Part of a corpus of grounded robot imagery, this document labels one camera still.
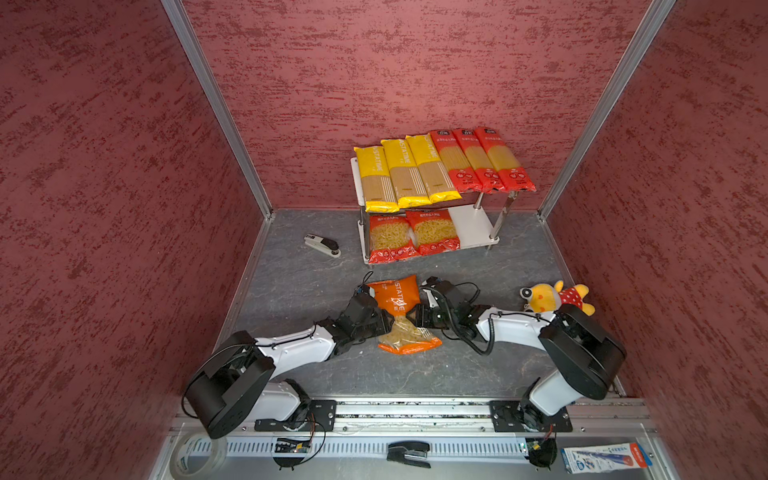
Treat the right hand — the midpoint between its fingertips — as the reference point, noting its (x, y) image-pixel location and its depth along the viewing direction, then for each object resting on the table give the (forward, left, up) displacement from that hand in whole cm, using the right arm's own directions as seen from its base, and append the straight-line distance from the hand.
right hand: (410, 323), depth 88 cm
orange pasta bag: (+7, +3, +4) cm, 8 cm away
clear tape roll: (-33, +47, 0) cm, 57 cm away
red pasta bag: (+27, +5, +8) cm, 28 cm away
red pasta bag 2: (+29, -10, +9) cm, 32 cm away
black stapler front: (-32, +2, -1) cm, 32 cm away
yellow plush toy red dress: (+5, -43, +3) cm, 43 cm away
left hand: (-1, +6, 0) cm, 6 cm away
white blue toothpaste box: (-34, -43, -2) cm, 55 cm away
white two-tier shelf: (+38, -28, +2) cm, 47 cm away
